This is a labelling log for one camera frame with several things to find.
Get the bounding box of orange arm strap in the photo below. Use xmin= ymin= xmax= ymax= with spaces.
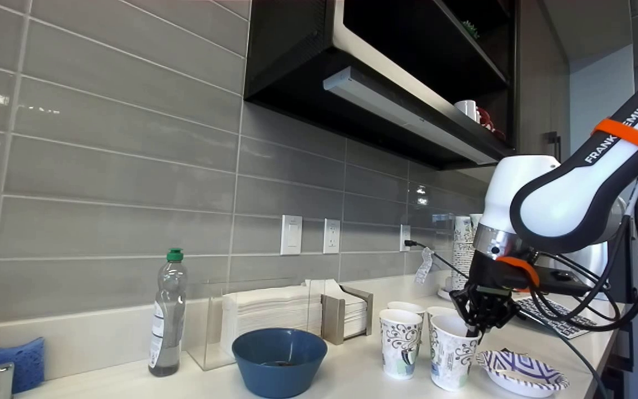
xmin=592 ymin=116 xmax=638 ymax=161

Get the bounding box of dark upper cabinet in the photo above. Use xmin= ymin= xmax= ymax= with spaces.
xmin=242 ymin=0 xmax=522 ymax=171

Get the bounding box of blue patterned paper plate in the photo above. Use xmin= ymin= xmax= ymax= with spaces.
xmin=478 ymin=346 xmax=569 ymax=399

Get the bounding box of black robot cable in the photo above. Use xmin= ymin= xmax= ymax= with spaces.
xmin=508 ymin=205 xmax=638 ymax=336

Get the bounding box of dark blue bowl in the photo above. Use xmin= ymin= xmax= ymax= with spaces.
xmin=231 ymin=326 xmax=330 ymax=399

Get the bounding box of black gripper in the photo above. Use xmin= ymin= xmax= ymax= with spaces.
xmin=448 ymin=253 xmax=526 ymax=338

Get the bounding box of red shelf item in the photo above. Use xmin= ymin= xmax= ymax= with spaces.
xmin=478 ymin=106 xmax=498 ymax=135

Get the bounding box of white mug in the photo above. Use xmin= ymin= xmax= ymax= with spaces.
xmin=453 ymin=98 xmax=484 ymax=124

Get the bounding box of blue sponge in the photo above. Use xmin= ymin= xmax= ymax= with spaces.
xmin=0 ymin=334 xmax=47 ymax=399

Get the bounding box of grey napkin holder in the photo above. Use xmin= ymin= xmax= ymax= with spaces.
xmin=319 ymin=284 xmax=376 ymax=346

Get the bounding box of patterned paper cup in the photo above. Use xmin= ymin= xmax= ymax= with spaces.
xmin=428 ymin=308 xmax=485 ymax=392
xmin=376 ymin=305 xmax=426 ymax=382

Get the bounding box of clear bottle green cap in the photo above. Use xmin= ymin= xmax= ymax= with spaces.
xmin=147 ymin=245 xmax=191 ymax=378

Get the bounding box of orange wrist cable tie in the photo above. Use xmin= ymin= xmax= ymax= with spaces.
xmin=495 ymin=253 xmax=543 ymax=291

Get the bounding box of patterned counter mat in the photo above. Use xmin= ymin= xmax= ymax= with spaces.
xmin=517 ymin=295 xmax=597 ymax=342

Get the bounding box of white wall switch plate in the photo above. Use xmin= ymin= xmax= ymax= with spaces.
xmin=280 ymin=213 xmax=305 ymax=256

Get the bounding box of white wall outlet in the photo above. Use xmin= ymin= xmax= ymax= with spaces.
xmin=396 ymin=224 xmax=414 ymax=254
xmin=321 ymin=216 xmax=343 ymax=254

